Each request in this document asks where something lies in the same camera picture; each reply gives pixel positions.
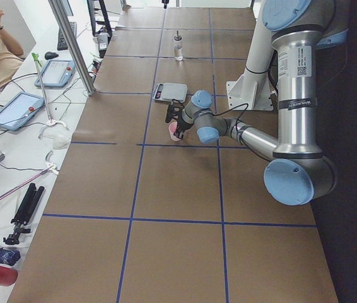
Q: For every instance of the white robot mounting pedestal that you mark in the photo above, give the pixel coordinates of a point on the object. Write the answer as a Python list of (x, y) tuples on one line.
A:
[(251, 91)]

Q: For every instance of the black computer mouse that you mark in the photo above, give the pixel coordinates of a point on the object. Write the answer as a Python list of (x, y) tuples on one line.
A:
[(50, 55)]

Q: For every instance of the aluminium frame post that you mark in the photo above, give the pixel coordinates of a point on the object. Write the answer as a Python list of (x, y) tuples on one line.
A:
[(63, 22)]

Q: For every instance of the near blue teach pendant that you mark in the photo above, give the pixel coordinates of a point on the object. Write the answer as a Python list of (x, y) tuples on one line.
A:
[(19, 110)]

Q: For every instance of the silver digital kitchen scale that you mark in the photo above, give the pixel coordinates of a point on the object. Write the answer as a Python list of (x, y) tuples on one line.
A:
[(167, 92)]

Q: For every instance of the green handled reacher grabber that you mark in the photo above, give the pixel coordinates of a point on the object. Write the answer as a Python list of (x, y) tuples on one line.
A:
[(51, 122)]

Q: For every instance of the crumpled white cloth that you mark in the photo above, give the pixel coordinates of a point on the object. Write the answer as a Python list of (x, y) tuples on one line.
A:
[(58, 136)]

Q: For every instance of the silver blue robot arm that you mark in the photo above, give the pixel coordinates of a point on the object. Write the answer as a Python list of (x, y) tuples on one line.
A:
[(291, 32)]

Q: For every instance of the far blue teach pendant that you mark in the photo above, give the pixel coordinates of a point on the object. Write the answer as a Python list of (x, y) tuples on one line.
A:
[(56, 73)]

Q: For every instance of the pink paper cup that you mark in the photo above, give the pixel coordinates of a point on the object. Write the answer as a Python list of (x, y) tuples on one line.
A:
[(172, 128)]

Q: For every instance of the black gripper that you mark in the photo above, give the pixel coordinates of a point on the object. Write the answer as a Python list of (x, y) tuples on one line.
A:
[(180, 122)]

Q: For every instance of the blue teach pendant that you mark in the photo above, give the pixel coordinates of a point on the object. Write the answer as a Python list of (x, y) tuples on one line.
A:
[(19, 110), (56, 73)]

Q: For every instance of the black folded tripod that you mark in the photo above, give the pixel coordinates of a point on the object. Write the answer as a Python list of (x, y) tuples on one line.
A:
[(24, 214)]

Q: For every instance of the glass sauce dispenser bottle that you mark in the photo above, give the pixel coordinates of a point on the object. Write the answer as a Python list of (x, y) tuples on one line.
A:
[(178, 47)]

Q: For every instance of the pink reacher grabber stick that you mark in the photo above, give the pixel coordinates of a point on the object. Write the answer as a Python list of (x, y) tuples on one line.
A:
[(50, 167)]

